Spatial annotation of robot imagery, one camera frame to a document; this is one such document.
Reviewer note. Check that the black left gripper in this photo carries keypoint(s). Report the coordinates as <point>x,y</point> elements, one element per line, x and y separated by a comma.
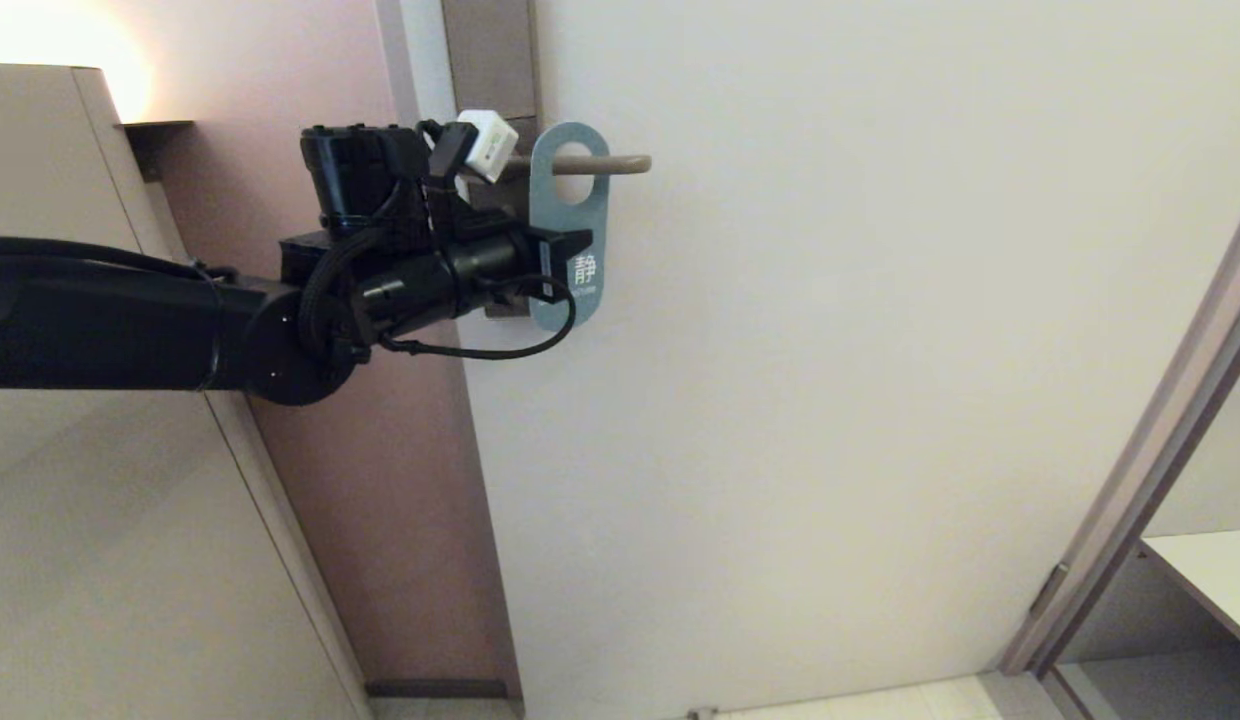
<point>500,275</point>

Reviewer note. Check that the white door hanger sign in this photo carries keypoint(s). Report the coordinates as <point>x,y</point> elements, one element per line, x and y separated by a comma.
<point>592,225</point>

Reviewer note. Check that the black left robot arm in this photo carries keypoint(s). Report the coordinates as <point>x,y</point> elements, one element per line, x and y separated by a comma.
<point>100,320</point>

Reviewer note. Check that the grey-brown door lock plate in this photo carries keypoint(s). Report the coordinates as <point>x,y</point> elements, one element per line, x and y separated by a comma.
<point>485,50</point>

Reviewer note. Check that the white room door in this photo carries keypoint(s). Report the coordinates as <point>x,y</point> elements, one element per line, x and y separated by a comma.
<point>830,420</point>

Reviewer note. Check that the beige cabinet panel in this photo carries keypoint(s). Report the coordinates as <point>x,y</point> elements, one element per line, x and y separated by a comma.
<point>80,600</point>

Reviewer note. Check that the black left camera mount bracket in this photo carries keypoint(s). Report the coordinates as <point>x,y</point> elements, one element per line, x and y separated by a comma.
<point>450,215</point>

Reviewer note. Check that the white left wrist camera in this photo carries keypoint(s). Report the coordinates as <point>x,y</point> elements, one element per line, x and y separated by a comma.
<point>487,143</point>

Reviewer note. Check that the dark wall lamp shelf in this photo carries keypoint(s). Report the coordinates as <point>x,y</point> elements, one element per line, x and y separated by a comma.
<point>155,135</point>

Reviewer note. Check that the dark wall baseboard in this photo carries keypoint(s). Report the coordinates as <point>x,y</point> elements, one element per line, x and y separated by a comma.
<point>430,689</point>

